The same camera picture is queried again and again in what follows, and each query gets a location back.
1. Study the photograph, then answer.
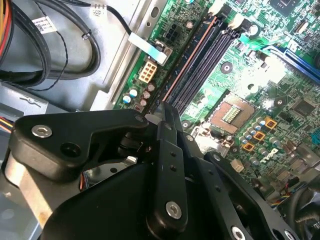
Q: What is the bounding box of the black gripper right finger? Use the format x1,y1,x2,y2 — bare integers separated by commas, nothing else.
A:
171,108,300,240

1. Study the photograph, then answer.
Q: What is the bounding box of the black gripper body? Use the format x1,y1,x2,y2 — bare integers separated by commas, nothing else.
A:
41,161,226,240

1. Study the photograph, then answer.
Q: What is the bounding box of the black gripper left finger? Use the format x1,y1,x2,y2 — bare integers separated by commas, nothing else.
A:
9,102,189,230

